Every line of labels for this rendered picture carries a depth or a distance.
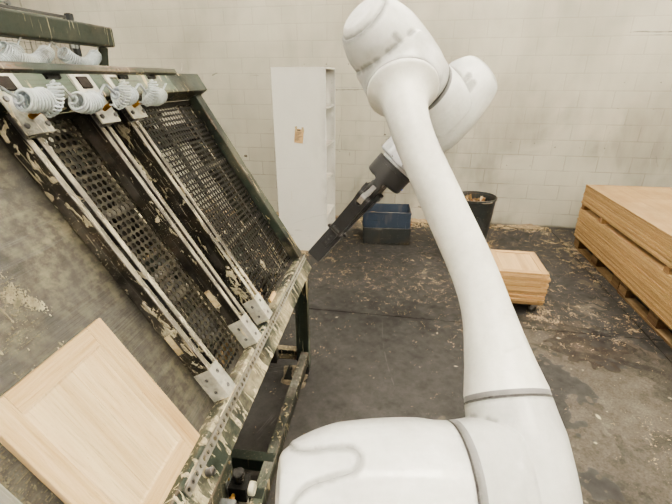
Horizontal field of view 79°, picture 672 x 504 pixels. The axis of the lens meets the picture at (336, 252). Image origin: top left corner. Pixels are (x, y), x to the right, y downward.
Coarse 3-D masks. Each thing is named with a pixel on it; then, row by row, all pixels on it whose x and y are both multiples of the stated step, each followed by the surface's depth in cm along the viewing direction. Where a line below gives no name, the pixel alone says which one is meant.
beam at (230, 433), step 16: (288, 272) 240; (304, 272) 252; (272, 304) 205; (288, 304) 215; (288, 320) 208; (272, 336) 188; (272, 352) 182; (240, 368) 159; (256, 368) 166; (256, 384) 162; (224, 400) 143; (240, 400) 149; (208, 416) 138; (240, 416) 146; (208, 432) 130; (224, 432) 136; (224, 448) 133; (192, 464) 119; (208, 464) 124; (224, 464) 130; (176, 480) 116; (208, 480) 122; (176, 496) 110; (192, 496) 114; (208, 496) 119
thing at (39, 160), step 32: (0, 96) 109; (0, 128) 114; (32, 128) 113; (32, 160) 117; (64, 192) 119; (96, 224) 123; (96, 256) 126; (128, 256) 130; (128, 288) 130; (160, 320) 133; (192, 352) 136; (224, 384) 142
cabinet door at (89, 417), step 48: (96, 336) 113; (48, 384) 97; (96, 384) 108; (144, 384) 120; (0, 432) 85; (48, 432) 93; (96, 432) 102; (144, 432) 114; (192, 432) 128; (48, 480) 88; (96, 480) 97; (144, 480) 108
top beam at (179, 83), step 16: (32, 80) 122; (48, 80) 127; (64, 80) 134; (96, 80) 148; (112, 80) 156; (128, 80) 166; (144, 80) 176; (160, 80) 188; (176, 80) 202; (192, 80) 218; (64, 96) 130; (176, 96) 205; (192, 96) 224; (0, 112) 114
